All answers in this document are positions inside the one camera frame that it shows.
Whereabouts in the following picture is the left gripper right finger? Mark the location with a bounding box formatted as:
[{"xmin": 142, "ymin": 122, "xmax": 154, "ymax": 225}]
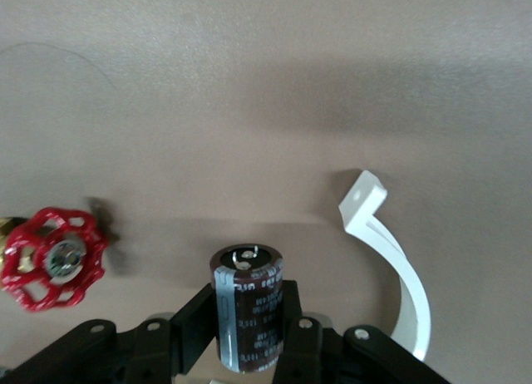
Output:
[{"xmin": 269, "ymin": 280, "xmax": 452, "ymax": 384}]

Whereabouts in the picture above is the red handwheel brass valve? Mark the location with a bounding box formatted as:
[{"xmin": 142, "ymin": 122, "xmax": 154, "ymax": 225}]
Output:
[{"xmin": 0, "ymin": 207, "xmax": 112, "ymax": 313}]

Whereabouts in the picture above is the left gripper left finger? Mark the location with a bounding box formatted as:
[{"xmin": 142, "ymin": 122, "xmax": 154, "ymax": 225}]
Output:
[{"xmin": 0, "ymin": 282, "xmax": 218, "ymax": 384}]

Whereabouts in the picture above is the dark brown cylindrical capacitor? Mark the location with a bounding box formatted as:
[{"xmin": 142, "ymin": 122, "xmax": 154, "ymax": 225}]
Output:
[{"xmin": 209, "ymin": 243, "xmax": 285, "ymax": 373}]

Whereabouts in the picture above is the white curved plastic bracket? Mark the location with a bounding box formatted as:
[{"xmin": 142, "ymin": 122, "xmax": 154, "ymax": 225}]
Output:
[{"xmin": 338, "ymin": 170, "xmax": 432, "ymax": 362}]

